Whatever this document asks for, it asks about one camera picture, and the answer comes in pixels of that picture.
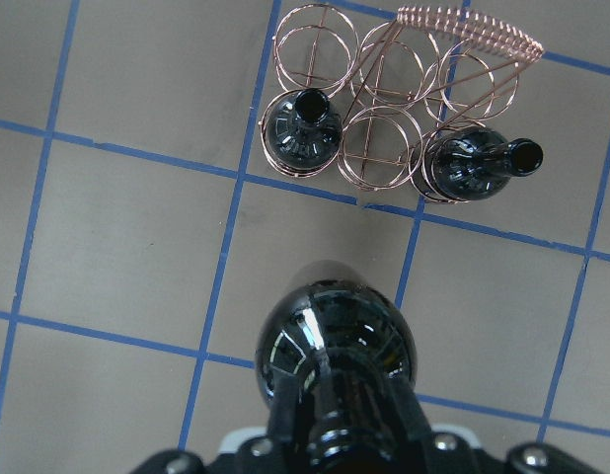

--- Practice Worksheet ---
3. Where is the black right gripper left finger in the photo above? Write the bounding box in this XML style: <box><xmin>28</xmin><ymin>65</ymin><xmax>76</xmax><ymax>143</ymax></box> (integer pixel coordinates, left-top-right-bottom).
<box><xmin>267</xmin><ymin>375</ymin><xmax>314</xmax><ymax>444</ymax></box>

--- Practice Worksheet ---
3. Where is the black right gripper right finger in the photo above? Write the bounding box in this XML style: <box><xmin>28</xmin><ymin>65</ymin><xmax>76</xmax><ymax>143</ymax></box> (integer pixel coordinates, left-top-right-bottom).
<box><xmin>387</xmin><ymin>374</ymin><xmax>432</xmax><ymax>439</ymax></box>

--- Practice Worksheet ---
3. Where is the dark wine bottle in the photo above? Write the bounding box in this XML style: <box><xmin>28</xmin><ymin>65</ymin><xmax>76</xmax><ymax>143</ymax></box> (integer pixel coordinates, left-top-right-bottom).
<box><xmin>256</xmin><ymin>260</ymin><xmax>417</xmax><ymax>473</ymax></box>
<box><xmin>260</xmin><ymin>88</ymin><xmax>343</xmax><ymax>178</ymax></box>

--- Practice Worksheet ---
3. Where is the dark wine bottle in basket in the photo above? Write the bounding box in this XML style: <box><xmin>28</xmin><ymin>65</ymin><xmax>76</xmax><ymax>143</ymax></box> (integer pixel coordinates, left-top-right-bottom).
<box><xmin>260</xmin><ymin>88</ymin><xmax>343</xmax><ymax>178</ymax></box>

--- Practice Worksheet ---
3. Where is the copper wire wine basket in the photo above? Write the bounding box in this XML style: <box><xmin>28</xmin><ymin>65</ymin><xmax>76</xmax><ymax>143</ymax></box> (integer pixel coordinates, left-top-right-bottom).
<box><xmin>270</xmin><ymin>3</ymin><xmax>544</xmax><ymax>203</ymax></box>

